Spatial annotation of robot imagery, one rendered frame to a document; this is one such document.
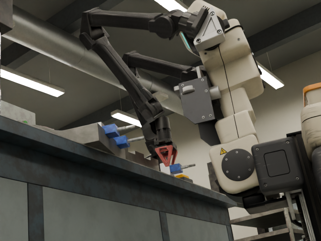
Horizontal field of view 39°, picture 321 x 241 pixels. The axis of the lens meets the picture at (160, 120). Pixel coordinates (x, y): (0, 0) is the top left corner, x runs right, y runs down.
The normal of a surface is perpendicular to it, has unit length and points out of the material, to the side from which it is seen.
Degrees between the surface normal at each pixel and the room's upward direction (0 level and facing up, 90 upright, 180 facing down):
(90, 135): 90
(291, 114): 90
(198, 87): 90
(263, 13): 180
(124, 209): 90
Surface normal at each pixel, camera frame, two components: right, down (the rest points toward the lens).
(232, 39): -0.30, -0.33
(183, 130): -0.60, -0.24
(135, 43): 0.14, 0.91
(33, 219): 0.85, -0.31
